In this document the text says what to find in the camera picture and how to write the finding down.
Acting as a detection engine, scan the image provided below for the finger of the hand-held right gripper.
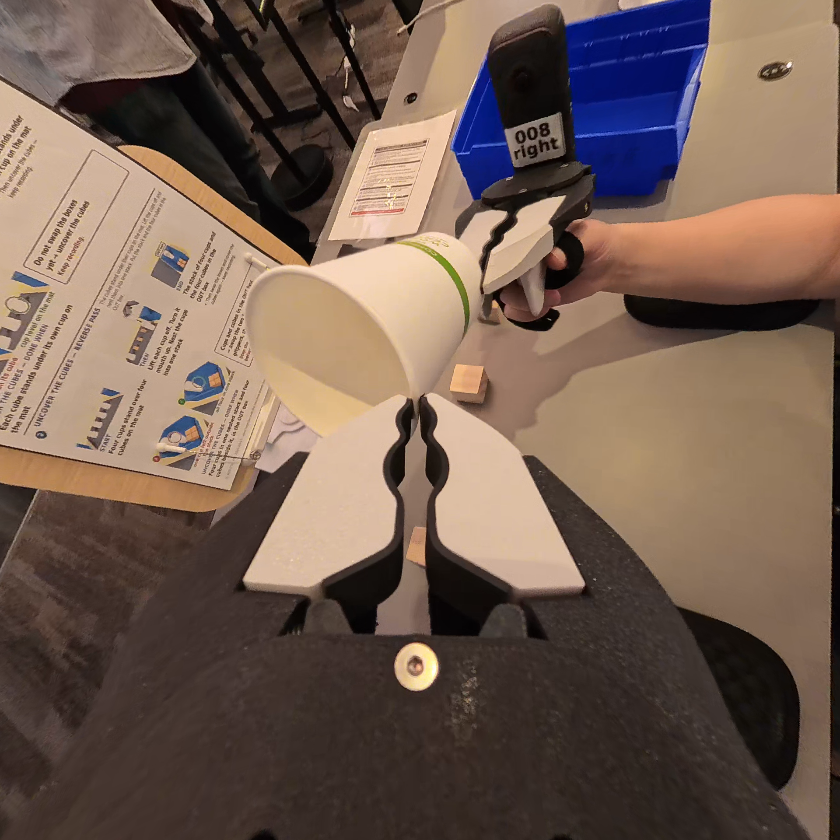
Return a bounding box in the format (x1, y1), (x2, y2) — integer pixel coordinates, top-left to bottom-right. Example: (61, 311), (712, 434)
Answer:
(479, 196), (567, 296)
(455, 202), (516, 250)

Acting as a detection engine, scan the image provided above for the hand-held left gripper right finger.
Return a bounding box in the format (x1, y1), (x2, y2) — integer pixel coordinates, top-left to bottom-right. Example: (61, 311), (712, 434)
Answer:
(419, 392), (586, 601)

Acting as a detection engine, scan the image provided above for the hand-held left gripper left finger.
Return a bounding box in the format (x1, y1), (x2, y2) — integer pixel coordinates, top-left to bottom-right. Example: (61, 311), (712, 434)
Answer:
(243, 394), (416, 599)

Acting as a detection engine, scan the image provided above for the blue plastic bin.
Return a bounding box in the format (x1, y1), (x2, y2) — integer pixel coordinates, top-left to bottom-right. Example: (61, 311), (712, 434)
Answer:
(451, 0), (713, 198)

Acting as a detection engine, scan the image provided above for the white paper cup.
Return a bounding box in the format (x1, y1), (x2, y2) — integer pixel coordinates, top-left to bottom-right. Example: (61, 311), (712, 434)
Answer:
(246, 231), (483, 437)

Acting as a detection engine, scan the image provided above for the person's right forearm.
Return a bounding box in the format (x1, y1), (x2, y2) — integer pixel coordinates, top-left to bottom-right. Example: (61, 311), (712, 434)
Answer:
(610, 193), (840, 306)

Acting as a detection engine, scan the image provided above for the person's right hand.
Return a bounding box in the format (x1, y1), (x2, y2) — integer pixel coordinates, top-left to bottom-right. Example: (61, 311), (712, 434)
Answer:
(502, 218), (621, 324)

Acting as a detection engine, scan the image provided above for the paper sheet in plastic sleeve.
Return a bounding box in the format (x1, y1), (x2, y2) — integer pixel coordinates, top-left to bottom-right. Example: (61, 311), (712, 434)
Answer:
(327, 110), (457, 242)

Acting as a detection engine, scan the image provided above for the black wrist rest pad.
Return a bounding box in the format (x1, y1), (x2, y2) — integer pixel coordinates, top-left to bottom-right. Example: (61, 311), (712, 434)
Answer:
(623, 292), (821, 331)
(679, 607), (802, 791)

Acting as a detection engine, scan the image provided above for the printed instruction sheet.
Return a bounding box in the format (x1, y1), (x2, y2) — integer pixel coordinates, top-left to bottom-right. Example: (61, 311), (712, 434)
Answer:
(0, 79), (280, 490)

